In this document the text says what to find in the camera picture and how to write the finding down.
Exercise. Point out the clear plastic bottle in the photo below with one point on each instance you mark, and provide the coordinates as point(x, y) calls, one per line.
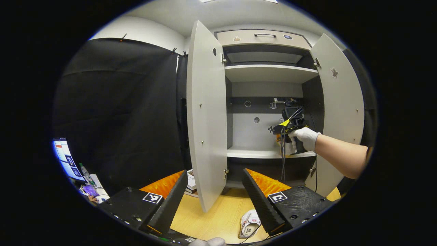
point(87, 176)

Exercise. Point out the grey cabinet door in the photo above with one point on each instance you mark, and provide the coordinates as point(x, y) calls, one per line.
point(341, 95)
point(206, 119)

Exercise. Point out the black backdrop cloth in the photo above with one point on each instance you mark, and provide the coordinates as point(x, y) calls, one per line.
point(119, 102)

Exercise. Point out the computer monitor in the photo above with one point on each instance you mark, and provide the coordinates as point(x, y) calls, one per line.
point(66, 157)

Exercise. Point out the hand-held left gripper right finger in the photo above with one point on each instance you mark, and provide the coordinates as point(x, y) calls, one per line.
point(259, 201)

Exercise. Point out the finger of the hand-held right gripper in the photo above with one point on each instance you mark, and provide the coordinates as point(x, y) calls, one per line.
point(278, 130)

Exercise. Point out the white shoe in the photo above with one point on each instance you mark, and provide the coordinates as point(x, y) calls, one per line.
point(249, 220)

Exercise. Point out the grey shoe cabinet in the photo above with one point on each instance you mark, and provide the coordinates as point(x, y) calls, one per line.
point(269, 73)

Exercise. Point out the small cardboard box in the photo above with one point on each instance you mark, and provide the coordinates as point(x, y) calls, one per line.
point(191, 181)

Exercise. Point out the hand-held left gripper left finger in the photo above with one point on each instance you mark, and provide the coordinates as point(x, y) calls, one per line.
point(170, 201)

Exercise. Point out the purple packet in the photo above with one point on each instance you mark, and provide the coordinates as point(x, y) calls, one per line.
point(90, 190)

